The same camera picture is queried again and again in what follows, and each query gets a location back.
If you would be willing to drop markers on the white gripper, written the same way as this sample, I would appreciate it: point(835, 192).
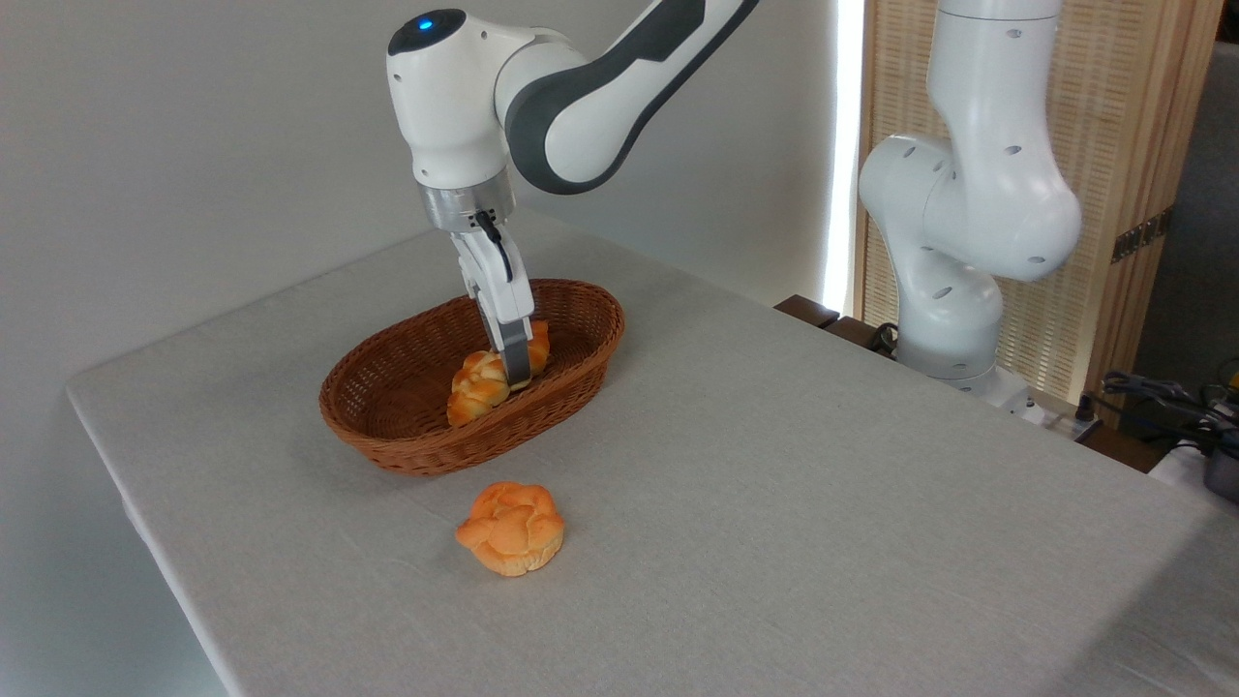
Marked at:
point(498, 286)

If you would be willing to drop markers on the wooden slatted folding screen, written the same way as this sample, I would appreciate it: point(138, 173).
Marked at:
point(1123, 97)

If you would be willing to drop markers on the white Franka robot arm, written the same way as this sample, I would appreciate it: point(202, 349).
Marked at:
point(581, 106)

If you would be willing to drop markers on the grey tablecloth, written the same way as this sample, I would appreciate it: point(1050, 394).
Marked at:
point(774, 561)

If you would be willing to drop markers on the dark wooden furniture edge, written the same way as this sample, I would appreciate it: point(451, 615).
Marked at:
point(808, 310)

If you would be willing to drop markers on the dark metal screen hinge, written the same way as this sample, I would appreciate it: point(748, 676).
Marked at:
point(1142, 235)

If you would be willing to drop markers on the brown wicker oval basket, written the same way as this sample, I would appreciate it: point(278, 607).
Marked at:
point(387, 407)

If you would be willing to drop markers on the long braided bread loaf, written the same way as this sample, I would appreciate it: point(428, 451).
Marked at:
point(474, 387)

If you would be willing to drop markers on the round knotted bread roll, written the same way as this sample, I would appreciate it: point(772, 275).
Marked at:
point(511, 530)

